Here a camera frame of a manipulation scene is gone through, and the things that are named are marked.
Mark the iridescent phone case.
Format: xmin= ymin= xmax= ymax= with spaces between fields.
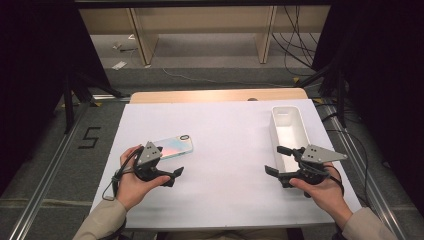
xmin=153 ymin=134 xmax=195 ymax=161

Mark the light wooden desk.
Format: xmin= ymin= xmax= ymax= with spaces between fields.
xmin=78 ymin=5 xmax=332 ymax=67

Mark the person's right hand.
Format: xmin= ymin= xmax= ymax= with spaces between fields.
xmin=288 ymin=164 xmax=354 ymax=231

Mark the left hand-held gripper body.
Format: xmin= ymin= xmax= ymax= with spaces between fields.
xmin=132 ymin=141 xmax=176 ymax=183

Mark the bundle of black cables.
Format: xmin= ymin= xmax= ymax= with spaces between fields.
xmin=271 ymin=5 xmax=322 ymax=78

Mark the aluminium floor rail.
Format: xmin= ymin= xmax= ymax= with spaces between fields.
xmin=7 ymin=94 xmax=132 ymax=240
xmin=319 ymin=99 xmax=408 ymax=240

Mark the wooden table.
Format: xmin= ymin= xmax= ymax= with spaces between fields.
xmin=129 ymin=87 xmax=309 ymax=105

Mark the white plastic bin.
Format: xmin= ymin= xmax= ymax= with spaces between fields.
xmin=268 ymin=105 xmax=312 ymax=190

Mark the black curtain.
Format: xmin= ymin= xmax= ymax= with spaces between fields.
xmin=311 ymin=0 xmax=424 ymax=209
xmin=0 ymin=0 xmax=112 ymax=198

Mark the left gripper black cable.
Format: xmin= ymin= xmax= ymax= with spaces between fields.
xmin=101 ymin=146 xmax=145 ymax=202

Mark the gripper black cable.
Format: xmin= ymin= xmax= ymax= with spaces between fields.
xmin=101 ymin=146 xmax=145 ymax=202
xmin=323 ymin=164 xmax=345 ymax=197

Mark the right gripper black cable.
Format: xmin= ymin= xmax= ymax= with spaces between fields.
xmin=323 ymin=164 xmax=345 ymax=197

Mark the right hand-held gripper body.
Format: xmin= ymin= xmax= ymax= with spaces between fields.
xmin=279 ymin=143 xmax=349 ymax=189

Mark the white foam board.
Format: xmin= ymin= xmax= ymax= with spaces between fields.
xmin=89 ymin=98 xmax=363 ymax=231

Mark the person's left hand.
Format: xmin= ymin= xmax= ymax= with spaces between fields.
xmin=116 ymin=144 xmax=172 ymax=212

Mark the black tripod stand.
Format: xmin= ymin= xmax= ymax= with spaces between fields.
xmin=61 ymin=70 xmax=125 ymax=135
xmin=295 ymin=61 xmax=348 ymax=130

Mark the thin black floor cable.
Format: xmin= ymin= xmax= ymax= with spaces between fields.
xmin=314 ymin=102 xmax=373 ymax=208

